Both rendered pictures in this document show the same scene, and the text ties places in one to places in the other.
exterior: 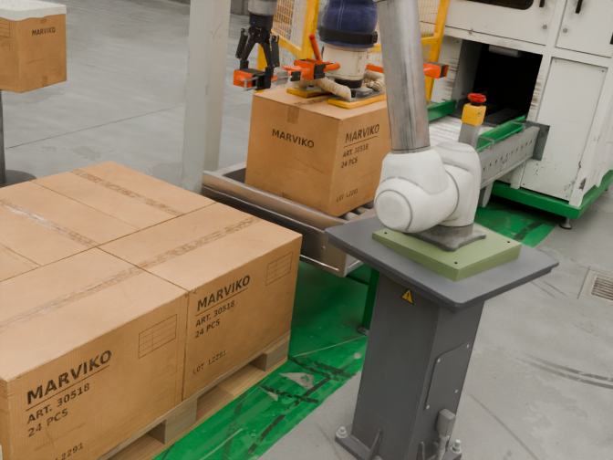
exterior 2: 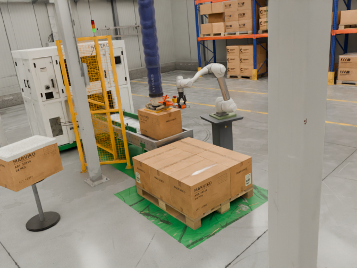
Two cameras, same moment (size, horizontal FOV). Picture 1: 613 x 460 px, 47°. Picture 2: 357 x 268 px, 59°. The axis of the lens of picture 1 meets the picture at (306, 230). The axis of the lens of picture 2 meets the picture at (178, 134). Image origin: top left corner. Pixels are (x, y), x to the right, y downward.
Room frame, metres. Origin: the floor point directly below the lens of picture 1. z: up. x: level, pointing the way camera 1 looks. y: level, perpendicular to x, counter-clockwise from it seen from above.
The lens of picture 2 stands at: (0.72, 4.26, 2.14)
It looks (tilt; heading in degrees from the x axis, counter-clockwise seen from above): 19 degrees down; 292
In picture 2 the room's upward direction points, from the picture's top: 6 degrees counter-clockwise
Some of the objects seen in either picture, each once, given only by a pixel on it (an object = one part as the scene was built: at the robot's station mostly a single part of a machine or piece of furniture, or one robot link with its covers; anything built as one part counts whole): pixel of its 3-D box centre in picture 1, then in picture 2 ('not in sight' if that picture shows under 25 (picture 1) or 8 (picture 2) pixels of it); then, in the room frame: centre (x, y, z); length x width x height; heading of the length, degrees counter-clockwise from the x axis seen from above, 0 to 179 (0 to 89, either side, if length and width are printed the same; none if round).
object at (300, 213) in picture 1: (273, 203); (175, 136); (2.47, 0.14, 0.58); 0.70 x 0.03 x 0.06; 59
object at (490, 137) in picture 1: (482, 145); (136, 115); (3.64, -0.87, 0.60); 1.60 x 0.10 x 0.09; 149
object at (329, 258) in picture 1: (270, 228); (175, 143); (2.47, 0.14, 0.47); 0.70 x 0.03 x 0.15; 59
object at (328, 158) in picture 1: (331, 144); (160, 122); (2.78, -0.06, 0.75); 0.60 x 0.40 x 0.40; 149
